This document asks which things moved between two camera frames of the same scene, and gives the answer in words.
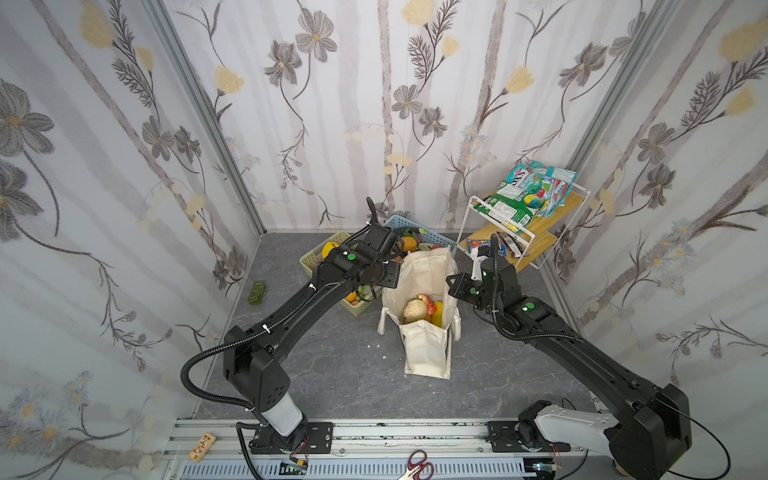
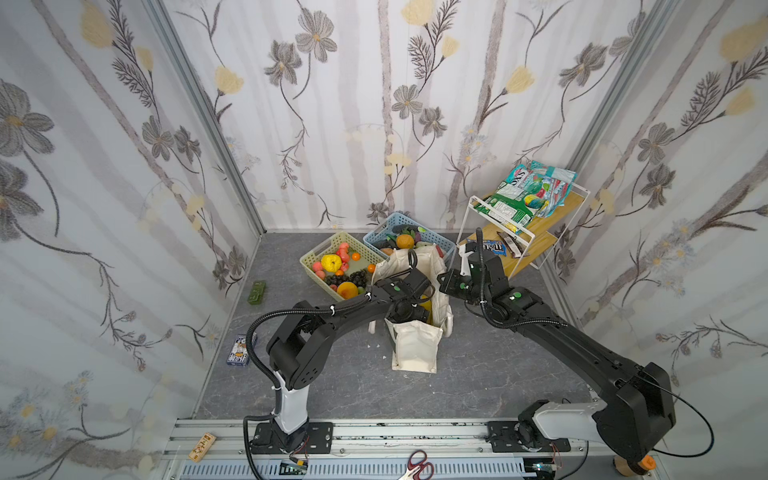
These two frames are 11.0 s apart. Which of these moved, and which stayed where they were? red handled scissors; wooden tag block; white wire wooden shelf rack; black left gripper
Moved: black left gripper
Stayed: red handled scissors; wooden tag block; white wire wooden shelf rack
